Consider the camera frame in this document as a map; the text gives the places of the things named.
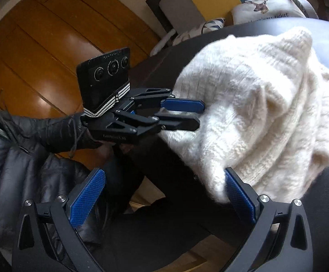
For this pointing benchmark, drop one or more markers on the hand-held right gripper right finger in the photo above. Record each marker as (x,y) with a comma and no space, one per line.
(239,198)

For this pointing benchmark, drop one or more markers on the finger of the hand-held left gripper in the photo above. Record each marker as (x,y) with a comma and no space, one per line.
(178,124)
(184,105)

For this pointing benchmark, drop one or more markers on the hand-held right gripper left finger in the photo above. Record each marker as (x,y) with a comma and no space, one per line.
(87,195)

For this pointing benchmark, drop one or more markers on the cream knitted scarf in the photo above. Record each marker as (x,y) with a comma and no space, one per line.
(252,104)

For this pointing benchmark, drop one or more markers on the person's left hand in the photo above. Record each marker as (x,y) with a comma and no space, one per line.
(107,150)

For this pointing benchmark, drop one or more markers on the person's black trousers leg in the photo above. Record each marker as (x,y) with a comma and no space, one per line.
(158,204)

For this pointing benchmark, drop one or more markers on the person's black puffer jacket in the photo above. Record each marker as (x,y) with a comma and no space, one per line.
(17,175)

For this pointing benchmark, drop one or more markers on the triangle pattern cushion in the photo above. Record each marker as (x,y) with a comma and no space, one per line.
(204,28)

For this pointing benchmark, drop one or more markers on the grey yellow blue sofa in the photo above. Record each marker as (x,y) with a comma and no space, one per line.
(181,2)

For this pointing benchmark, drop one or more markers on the grey deer print cushion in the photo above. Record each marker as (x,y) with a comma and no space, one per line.
(275,5)

